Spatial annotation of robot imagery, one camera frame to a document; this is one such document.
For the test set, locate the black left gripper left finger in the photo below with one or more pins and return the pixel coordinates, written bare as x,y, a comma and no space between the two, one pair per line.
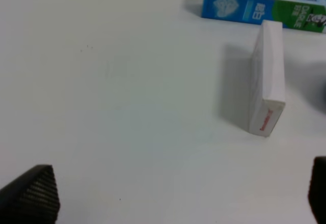
32,197

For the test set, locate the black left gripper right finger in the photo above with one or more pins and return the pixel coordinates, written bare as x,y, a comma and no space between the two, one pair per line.
316,194

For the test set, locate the white rectangular box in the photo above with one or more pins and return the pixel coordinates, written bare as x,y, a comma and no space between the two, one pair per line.
267,79

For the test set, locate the blue green toothpaste box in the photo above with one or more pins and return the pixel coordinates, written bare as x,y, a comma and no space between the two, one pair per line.
304,15

